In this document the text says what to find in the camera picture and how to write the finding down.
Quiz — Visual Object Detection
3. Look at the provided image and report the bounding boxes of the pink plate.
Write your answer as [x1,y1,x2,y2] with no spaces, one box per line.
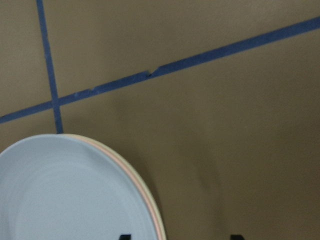
[68,134,167,240]

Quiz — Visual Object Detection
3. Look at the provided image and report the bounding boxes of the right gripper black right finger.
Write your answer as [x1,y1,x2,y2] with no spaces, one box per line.
[230,234,245,240]

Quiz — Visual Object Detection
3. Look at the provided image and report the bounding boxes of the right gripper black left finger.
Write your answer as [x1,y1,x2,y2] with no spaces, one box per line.
[118,234,131,240]

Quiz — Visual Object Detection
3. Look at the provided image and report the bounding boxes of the cream plate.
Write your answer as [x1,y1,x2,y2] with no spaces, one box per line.
[64,134,166,240]

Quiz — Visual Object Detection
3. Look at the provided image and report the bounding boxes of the blue plate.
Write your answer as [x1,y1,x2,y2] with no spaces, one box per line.
[0,134,157,240]

